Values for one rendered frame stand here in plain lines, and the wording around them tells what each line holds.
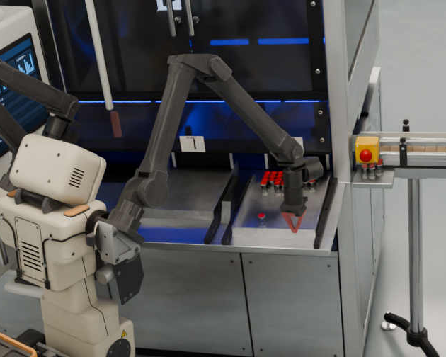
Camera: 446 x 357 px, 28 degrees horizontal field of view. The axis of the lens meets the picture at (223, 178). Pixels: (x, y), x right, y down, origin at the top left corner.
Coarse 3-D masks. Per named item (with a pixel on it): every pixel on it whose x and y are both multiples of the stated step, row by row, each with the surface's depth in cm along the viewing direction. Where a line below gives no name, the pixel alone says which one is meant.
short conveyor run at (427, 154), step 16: (384, 144) 300; (400, 144) 295; (416, 144) 297; (432, 144) 296; (384, 160) 300; (400, 160) 298; (416, 160) 298; (432, 160) 296; (400, 176) 302; (416, 176) 300; (432, 176) 299
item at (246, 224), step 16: (256, 192) 297; (320, 192) 292; (240, 208) 282; (256, 208) 288; (272, 208) 287; (320, 208) 277; (240, 224) 281; (256, 224) 279; (272, 224) 278; (304, 224) 276
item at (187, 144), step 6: (180, 138) 303; (186, 138) 303; (192, 138) 302; (198, 138) 301; (186, 144) 304; (192, 144) 303; (198, 144) 303; (204, 144) 302; (186, 150) 305; (192, 150) 304; (198, 150) 304; (204, 150) 303
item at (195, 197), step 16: (176, 176) 313; (192, 176) 312; (208, 176) 310; (224, 176) 309; (176, 192) 303; (192, 192) 302; (208, 192) 301; (224, 192) 296; (144, 208) 290; (160, 208) 295; (176, 208) 294; (192, 208) 293; (208, 208) 291
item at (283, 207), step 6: (300, 186) 261; (288, 192) 261; (294, 192) 260; (300, 192) 261; (288, 198) 262; (294, 198) 261; (300, 198) 262; (306, 198) 267; (282, 204) 264; (288, 204) 262; (294, 204) 262; (300, 204) 263; (282, 210) 261; (294, 210) 260; (300, 210) 260
